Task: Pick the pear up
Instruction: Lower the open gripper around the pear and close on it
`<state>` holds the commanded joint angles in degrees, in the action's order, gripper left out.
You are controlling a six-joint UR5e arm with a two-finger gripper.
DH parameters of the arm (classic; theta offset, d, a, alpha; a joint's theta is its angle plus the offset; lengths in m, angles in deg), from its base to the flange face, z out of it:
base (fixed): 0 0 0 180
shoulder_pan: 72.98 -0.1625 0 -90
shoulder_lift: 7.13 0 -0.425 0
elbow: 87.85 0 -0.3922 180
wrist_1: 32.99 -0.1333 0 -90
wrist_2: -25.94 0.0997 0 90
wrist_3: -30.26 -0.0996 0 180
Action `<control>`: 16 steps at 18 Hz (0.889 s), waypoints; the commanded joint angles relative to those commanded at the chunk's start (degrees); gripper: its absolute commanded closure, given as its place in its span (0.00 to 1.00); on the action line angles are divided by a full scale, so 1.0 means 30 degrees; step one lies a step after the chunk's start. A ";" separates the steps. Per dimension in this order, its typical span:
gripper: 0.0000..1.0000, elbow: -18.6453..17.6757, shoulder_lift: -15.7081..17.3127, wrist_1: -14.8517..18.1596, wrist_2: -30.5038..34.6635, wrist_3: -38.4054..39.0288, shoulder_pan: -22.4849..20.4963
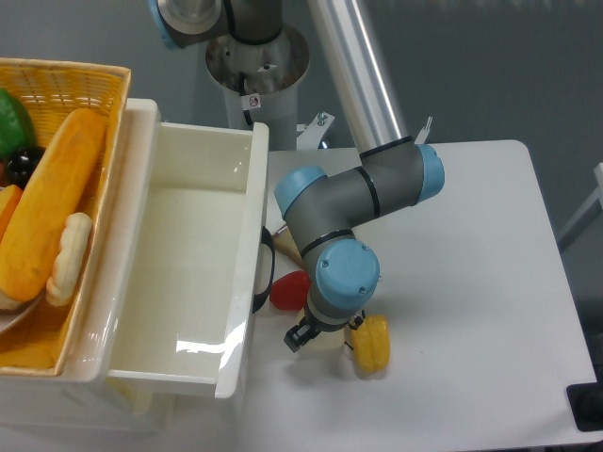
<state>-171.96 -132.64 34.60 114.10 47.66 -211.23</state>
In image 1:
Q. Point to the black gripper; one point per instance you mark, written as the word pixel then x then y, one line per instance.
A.
pixel 299 335

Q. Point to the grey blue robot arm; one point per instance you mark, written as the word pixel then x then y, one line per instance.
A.
pixel 321 211

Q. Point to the red bell pepper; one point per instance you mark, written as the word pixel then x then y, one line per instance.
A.
pixel 290 292

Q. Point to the yellow bell pepper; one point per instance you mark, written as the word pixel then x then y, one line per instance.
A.
pixel 370 344

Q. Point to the bread slice in plastic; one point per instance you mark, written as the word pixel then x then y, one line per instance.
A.
pixel 284 243

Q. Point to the white plastic drawer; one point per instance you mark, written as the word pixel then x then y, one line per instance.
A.
pixel 172 293

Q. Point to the cream croissant pastry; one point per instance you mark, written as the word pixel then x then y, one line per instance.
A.
pixel 67 265

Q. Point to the yellow wicker basket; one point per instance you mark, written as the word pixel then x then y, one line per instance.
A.
pixel 39 345

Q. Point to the orange baguette loaf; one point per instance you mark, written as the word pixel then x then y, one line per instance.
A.
pixel 30 244

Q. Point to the white plate in basket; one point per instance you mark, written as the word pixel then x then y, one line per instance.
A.
pixel 9 319

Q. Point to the black device at edge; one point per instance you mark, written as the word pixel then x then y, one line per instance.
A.
pixel 586 405

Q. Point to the orange food piece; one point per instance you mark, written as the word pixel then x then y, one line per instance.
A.
pixel 9 199

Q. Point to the white furniture leg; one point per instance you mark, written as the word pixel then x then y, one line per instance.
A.
pixel 589 210

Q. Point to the black round fruit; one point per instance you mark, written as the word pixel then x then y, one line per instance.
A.
pixel 21 165

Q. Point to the green bell pepper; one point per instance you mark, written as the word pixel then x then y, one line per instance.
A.
pixel 17 130

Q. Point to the black drawer handle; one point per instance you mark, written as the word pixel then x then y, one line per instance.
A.
pixel 266 269

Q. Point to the metal mounting bracket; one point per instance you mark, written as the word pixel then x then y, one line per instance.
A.
pixel 314 135

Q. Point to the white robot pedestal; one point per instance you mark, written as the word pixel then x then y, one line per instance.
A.
pixel 260 83

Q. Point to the white cabinet frame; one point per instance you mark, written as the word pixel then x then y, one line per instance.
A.
pixel 121 400

